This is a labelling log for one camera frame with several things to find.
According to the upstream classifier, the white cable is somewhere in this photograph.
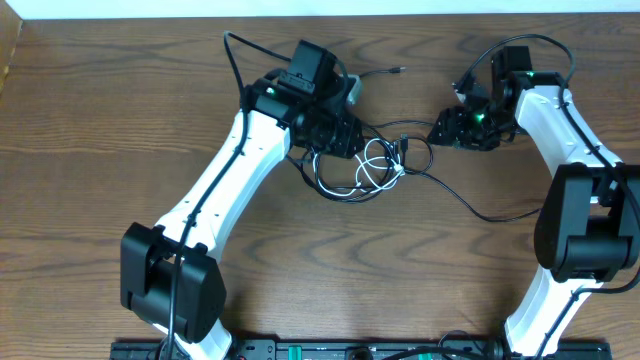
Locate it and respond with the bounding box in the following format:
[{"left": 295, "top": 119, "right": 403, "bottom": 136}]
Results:
[{"left": 312, "top": 137, "right": 406, "bottom": 197}]

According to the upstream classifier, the black USB cable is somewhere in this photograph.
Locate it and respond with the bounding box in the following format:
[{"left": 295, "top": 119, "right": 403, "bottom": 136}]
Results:
[{"left": 287, "top": 65, "right": 542, "bottom": 224}]

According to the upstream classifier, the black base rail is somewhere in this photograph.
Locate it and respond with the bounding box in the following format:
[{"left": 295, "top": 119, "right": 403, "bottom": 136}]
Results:
[{"left": 109, "top": 338, "right": 613, "bottom": 360}]

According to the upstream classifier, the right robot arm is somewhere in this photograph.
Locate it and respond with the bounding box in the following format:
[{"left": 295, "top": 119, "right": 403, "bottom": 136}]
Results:
[{"left": 428, "top": 46, "right": 639, "bottom": 359}]

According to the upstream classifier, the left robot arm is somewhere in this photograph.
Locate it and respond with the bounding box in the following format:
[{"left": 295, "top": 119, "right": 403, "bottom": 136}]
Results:
[{"left": 120, "top": 40, "right": 364, "bottom": 359}]

